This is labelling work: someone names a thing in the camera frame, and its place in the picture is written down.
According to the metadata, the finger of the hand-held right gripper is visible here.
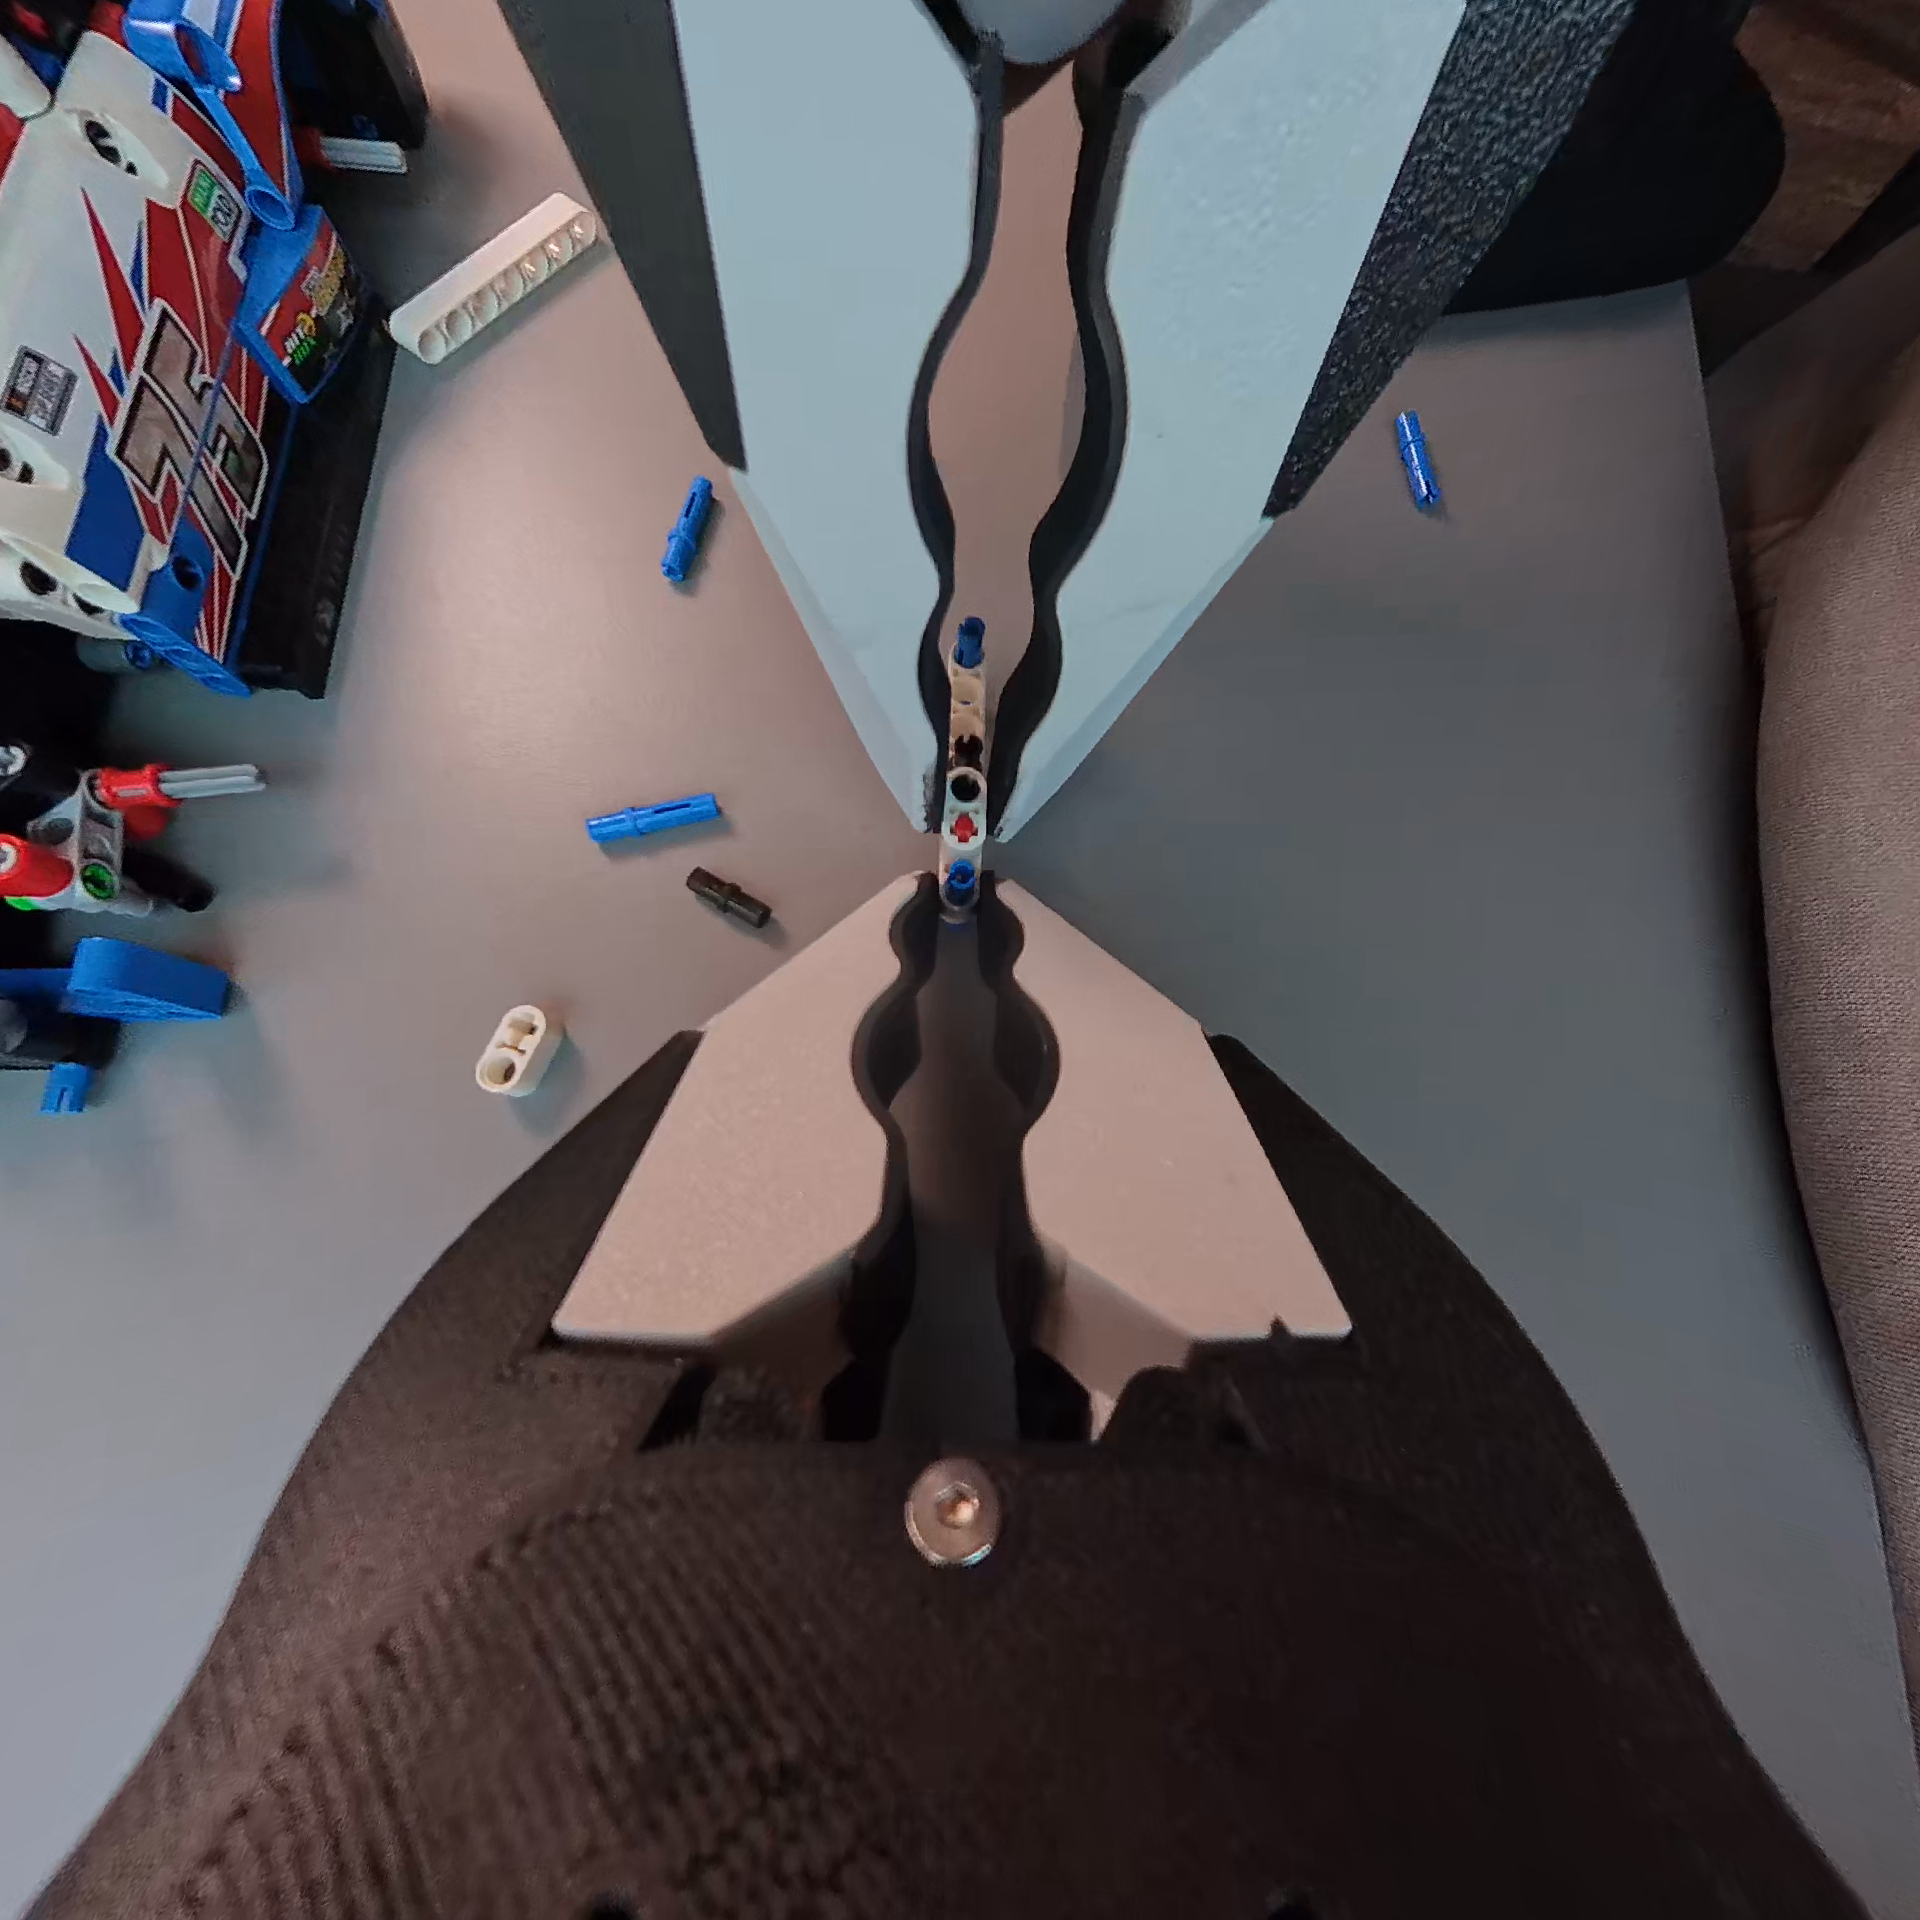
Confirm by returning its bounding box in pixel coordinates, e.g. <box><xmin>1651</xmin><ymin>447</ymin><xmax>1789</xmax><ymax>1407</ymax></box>
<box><xmin>987</xmin><ymin>0</ymin><xmax>1468</xmax><ymax>846</ymax></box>
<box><xmin>672</xmin><ymin>0</ymin><xmax>997</xmax><ymax>829</ymax></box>

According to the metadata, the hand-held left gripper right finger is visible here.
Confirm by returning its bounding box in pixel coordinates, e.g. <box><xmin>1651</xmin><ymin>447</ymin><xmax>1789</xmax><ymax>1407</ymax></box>
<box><xmin>972</xmin><ymin>876</ymin><xmax>1356</xmax><ymax>1370</ymax></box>

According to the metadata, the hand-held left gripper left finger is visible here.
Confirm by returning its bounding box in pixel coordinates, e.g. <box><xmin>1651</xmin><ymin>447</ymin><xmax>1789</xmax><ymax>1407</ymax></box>
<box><xmin>548</xmin><ymin>874</ymin><xmax>924</xmax><ymax>1363</ymax></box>

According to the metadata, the white brick beam assembly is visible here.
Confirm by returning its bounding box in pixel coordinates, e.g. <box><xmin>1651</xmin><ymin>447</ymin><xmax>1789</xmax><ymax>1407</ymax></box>
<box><xmin>937</xmin><ymin>613</ymin><xmax>997</xmax><ymax>917</ymax></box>

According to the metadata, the toy brick race car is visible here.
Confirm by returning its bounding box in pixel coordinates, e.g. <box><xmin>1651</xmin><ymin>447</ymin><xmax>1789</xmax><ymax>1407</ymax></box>
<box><xmin>0</xmin><ymin>0</ymin><xmax>433</xmax><ymax>1119</ymax></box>

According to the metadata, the short white two-hole beam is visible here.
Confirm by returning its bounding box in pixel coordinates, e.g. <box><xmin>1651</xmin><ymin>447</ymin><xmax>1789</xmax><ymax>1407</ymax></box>
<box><xmin>475</xmin><ymin>1001</ymin><xmax>565</xmax><ymax>1099</ymax></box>

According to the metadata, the long white brick beam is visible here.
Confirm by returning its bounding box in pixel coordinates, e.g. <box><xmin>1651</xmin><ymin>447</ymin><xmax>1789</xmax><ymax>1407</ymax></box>
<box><xmin>386</xmin><ymin>192</ymin><xmax>600</xmax><ymax>366</ymax></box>

